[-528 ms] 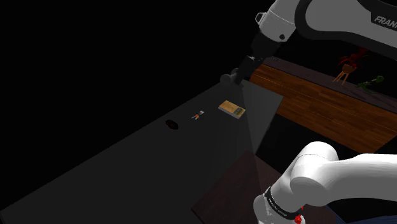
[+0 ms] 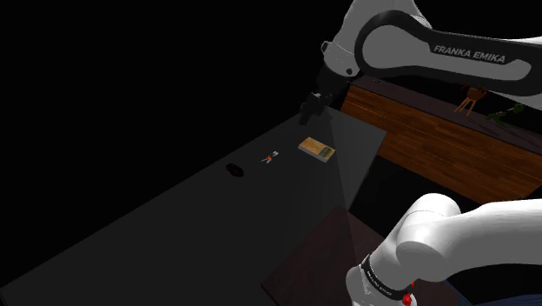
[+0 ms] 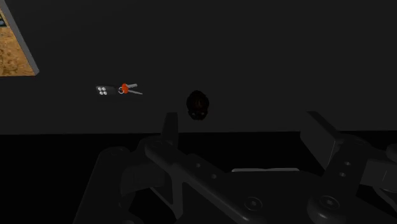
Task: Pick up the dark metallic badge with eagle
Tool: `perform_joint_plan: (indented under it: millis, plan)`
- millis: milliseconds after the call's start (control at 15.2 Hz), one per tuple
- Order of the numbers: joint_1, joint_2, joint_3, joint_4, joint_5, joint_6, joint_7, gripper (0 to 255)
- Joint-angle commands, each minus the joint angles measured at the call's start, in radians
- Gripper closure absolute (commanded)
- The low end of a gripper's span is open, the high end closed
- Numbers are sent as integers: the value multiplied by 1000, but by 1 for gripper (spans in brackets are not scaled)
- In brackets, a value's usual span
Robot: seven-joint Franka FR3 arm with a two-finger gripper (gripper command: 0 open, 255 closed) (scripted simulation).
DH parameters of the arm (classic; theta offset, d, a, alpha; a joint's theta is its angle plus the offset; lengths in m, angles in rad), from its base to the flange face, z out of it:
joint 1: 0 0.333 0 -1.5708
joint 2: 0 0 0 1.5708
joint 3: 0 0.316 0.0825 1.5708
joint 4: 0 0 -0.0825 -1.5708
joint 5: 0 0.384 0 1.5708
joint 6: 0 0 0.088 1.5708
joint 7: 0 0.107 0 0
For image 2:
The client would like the tan flat box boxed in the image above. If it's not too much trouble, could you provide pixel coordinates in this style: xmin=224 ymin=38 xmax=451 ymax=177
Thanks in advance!
xmin=297 ymin=136 xmax=336 ymax=164

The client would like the brown wooden sideboard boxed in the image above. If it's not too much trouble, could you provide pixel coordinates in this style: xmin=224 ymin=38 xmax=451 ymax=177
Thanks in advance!
xmin=340 ymin=75 xmax=542 ymax=205

